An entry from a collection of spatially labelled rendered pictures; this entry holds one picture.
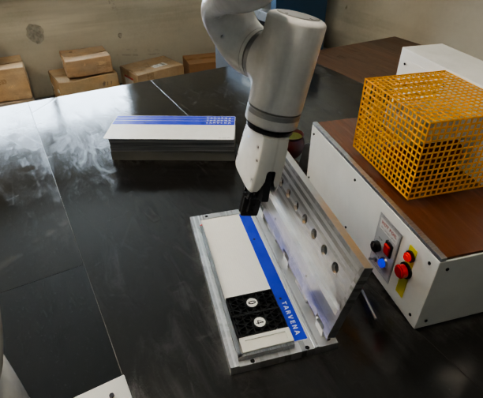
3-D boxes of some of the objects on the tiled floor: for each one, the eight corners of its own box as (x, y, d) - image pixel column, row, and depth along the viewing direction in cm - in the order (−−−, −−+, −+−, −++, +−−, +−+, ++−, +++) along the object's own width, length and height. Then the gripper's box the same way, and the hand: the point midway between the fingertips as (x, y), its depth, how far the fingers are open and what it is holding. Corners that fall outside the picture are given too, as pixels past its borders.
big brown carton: (56, 105, 392) (46, 69, 371) (114, 95, 414) (107, 59, 393) (64, 122, 363) (54, 83, 342) (125, 109, 385) (119, 72, 364)
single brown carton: (123, 96, 411) (118, 64, 392) (167, 85, 437) (164, 54, 418) (141, 108, 387) (136, 74, 368) (186, 95, 413) (184, 63, 394)
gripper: (312, 142, 59) (280, 240, 69) (278, 102, 71) (255, 190, 81) (263, 139, 57) (238, 241, 67) (237, 98, 68) (218, 189, 78)
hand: (249, 204), depth 73 cm, fingers closed
